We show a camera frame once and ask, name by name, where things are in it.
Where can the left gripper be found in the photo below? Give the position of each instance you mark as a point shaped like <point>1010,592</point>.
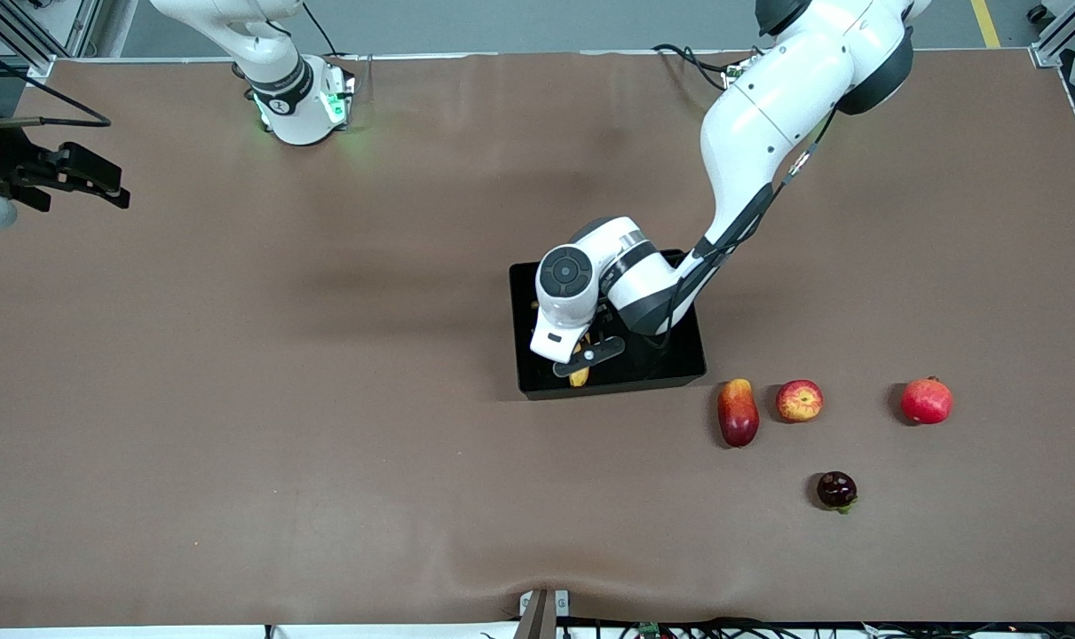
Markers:
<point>600,315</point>

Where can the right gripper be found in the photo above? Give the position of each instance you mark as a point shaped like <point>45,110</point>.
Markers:
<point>3,161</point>

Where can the black plastic box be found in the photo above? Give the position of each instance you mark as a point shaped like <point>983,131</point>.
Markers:
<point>670,373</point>

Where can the red yellow apple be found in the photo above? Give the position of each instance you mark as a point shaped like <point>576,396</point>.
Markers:
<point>799,401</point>

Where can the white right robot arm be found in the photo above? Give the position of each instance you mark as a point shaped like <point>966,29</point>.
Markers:
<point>288,89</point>

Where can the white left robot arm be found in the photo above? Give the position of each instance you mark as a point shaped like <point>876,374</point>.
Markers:
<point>786,106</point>

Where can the red yellow mango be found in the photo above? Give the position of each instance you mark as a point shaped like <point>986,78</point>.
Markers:
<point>739,422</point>

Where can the dark purple mangosteen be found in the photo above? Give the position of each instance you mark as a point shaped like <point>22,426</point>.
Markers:
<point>835,490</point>

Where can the brown table mat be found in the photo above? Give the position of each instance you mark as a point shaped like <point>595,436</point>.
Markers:
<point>324,488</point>

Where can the red pomegranate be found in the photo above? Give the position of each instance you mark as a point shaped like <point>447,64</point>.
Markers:
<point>926,402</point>

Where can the aluminium frame profile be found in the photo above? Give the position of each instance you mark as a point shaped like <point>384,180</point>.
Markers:
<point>75,27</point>
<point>1065,31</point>

